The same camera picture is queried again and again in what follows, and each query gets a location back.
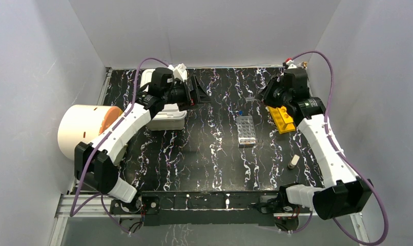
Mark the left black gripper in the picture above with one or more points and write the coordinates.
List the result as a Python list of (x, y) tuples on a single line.
[(190, 94)]

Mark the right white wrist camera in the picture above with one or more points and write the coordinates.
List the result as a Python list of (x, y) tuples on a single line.
[(289, 64)]

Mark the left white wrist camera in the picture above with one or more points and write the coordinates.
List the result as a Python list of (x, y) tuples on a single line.
[(179, 71)]

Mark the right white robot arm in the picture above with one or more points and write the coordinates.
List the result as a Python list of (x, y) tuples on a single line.
[(292, 107)]

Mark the white bin lid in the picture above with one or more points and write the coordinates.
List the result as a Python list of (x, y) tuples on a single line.
[(170, 111)]

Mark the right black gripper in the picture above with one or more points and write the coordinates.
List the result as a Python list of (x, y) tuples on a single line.
[(264, 96)]

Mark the white cylindrical centrifuge drum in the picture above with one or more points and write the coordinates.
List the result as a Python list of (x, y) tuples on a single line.
[(83, 123)]

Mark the yellow test tube rack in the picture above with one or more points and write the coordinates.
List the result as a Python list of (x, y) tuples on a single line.
[(283, 121)]

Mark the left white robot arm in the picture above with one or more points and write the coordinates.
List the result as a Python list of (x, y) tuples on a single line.
[(94, 162)]

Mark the beige plastic bin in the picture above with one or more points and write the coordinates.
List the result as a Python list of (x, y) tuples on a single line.
[(166, 124)]

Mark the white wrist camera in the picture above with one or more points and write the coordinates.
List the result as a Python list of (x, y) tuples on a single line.
[(289, 64), (179, 71)]

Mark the metal perforated tube rack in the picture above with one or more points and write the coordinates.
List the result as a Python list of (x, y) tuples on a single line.
[(246, 131)]

